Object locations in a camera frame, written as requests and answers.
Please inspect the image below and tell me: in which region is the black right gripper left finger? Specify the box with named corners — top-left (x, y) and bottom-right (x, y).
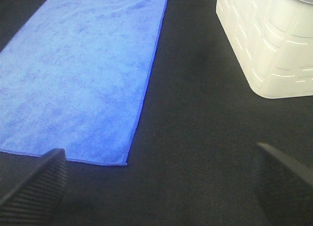
top-left (0, 149), bottom-right (67, 226)

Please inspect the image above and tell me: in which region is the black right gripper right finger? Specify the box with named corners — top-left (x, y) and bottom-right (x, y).
top-left (251, 143), bottom-right (313, 226)

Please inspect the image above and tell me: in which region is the blue microfiber towel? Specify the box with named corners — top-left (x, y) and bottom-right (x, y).
top-left (0, 0), bottom-right (168, 166)

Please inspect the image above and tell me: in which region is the white plastic storage bin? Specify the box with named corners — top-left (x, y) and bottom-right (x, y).
top-left (216, 0), bottom-right (313, 99)

